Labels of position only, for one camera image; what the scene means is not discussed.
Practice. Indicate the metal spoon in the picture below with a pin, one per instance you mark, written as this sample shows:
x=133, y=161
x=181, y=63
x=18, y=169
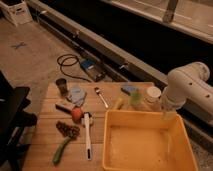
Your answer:
x=98, y=92

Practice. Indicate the yellow plastic tray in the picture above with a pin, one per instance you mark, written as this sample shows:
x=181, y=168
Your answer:
x=145, y=141

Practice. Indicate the clear jar white lid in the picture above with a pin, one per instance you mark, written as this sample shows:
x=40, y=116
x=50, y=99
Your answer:
x=152, y=95

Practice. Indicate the blue sponge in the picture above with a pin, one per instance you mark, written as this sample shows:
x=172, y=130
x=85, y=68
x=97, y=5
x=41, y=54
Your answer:
x=128, y=89

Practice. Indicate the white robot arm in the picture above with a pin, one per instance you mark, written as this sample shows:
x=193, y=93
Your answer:
x=184, y=83

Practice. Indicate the bunch of dark grapes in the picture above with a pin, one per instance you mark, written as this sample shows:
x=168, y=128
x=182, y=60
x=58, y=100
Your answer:
x=72, y=131

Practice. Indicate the green plastic bottle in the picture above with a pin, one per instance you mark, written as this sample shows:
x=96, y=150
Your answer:
x=135, y=99

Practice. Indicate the dark metal cup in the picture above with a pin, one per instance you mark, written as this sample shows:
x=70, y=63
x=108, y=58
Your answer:
x=62, y=86

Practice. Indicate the white handled brush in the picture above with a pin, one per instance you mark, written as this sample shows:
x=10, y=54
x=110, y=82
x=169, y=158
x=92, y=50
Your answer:
x=87, y=121

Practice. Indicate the blue and grey device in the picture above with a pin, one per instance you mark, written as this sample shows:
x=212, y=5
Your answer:
x=92, y=70

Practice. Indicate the wooden table board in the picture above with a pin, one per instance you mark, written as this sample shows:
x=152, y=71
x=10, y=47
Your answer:
x=46, y=137

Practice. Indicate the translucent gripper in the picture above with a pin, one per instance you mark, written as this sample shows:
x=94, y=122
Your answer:
x=169, y=114

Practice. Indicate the small black and white box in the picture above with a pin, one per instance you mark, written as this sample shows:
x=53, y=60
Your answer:
x=64, y=106

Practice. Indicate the green chili pepper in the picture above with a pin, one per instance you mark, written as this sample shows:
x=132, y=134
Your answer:
x=59, y=151

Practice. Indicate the black chair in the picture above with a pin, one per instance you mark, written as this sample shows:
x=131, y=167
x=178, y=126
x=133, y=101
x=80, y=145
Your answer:
x=13, y=120

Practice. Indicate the orange round fruit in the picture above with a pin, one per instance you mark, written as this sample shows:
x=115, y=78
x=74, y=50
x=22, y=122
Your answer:
x=76, y=114

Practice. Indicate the light blue cloth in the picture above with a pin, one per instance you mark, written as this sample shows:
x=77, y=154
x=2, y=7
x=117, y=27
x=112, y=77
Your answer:
x=76, y=95

